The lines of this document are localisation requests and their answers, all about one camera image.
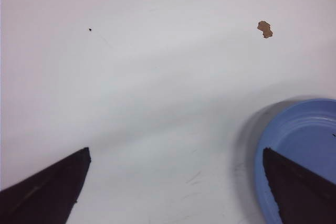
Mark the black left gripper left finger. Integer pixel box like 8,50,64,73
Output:
1,147,91,223

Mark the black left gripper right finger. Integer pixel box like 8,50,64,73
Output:
262,148,335,223

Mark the blue round plate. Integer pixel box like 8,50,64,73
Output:
254,99,335,223

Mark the small brown chip mark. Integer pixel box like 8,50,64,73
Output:
257,20,273,38

